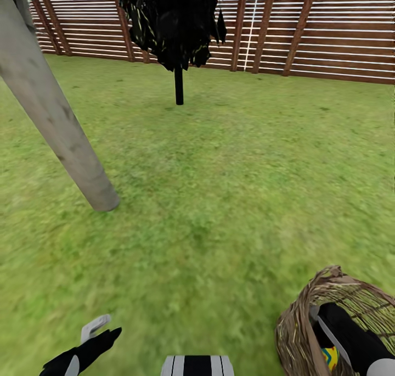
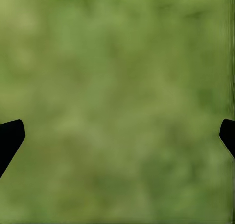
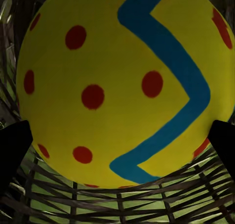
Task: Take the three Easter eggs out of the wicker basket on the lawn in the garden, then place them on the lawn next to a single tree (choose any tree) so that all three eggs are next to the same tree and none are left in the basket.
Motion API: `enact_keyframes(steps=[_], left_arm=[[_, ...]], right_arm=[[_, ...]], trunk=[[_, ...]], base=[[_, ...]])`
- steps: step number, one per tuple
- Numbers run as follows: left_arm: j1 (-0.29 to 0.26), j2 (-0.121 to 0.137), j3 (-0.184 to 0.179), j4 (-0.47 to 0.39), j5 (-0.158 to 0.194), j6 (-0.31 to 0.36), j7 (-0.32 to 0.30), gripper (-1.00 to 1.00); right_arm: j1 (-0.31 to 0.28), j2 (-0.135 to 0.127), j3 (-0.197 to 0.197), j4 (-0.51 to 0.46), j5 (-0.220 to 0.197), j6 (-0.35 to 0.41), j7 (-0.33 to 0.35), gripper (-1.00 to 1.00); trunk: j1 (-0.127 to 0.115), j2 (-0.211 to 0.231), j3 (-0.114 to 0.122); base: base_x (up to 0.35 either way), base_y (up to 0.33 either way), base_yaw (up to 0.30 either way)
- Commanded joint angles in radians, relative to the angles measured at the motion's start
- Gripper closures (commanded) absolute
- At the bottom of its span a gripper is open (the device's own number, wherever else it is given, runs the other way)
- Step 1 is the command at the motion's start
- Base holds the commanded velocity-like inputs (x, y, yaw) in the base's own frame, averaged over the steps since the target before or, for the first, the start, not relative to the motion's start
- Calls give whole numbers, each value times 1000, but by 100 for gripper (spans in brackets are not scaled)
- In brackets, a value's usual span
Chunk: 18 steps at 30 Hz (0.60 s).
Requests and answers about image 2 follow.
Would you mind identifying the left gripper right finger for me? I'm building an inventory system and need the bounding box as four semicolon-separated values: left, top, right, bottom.
219;119;235;159

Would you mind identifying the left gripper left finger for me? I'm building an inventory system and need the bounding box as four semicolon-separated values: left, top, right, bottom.
0;119;25;178

